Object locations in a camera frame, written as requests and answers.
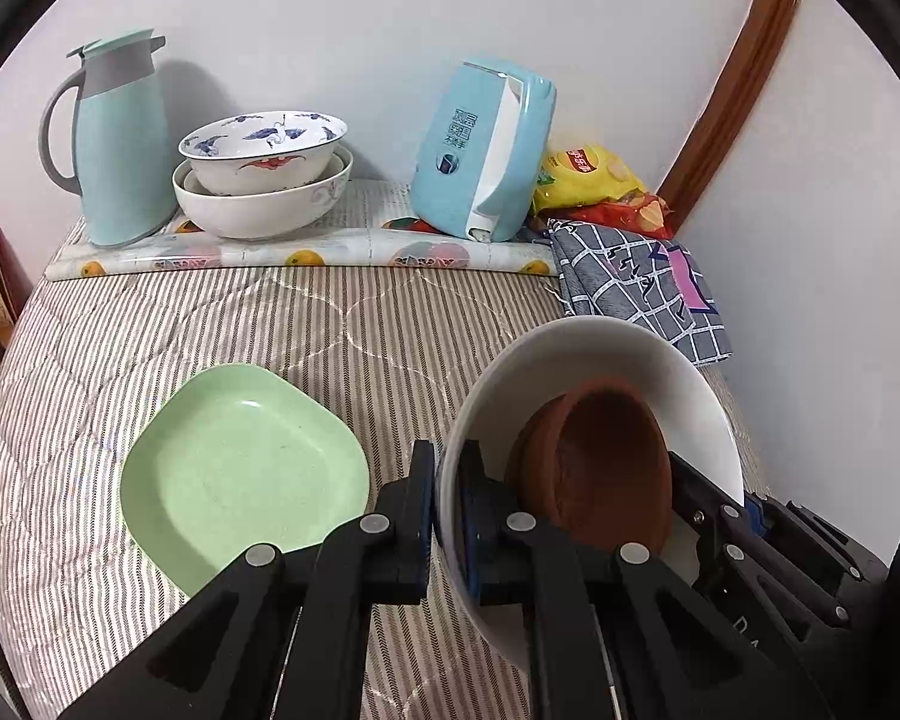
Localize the large white ceramic bowl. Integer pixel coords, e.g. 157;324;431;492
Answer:
172;146;355;241

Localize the light blue plastic appliance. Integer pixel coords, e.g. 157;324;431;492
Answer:
409;60;557;243

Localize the green square plate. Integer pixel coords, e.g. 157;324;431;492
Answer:
120;364;368;597

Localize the white deep bowl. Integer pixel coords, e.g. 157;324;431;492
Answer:
435;315;745;672

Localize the striped quilt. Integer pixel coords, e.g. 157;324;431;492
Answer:
0;180;766;720

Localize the fruit-print plastic tablecloth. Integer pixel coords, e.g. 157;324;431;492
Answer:
45;180;560;283

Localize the wooden door frame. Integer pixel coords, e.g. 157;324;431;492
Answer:
656;0;807;230

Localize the grey checked cloth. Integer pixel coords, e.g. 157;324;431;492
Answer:
547;217;733;367

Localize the medium white bowl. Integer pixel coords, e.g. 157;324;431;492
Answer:
182;150;347;196

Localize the brown bowl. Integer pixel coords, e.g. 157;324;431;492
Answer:
506;379;676;552

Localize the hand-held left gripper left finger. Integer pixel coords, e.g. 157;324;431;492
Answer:
58;439;437;720

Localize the yellow snack bag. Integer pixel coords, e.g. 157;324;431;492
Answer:
532;144;650;215

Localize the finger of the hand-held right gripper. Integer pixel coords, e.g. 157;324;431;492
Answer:
746;493;890;586
667;448;852;627

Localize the light blue thermos jug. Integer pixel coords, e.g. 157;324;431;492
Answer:
39;28;181;247

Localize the patterned bowl with red bat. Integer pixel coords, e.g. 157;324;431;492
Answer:
178;110;348;194

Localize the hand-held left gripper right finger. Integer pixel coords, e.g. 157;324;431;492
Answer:
454;439;833;720

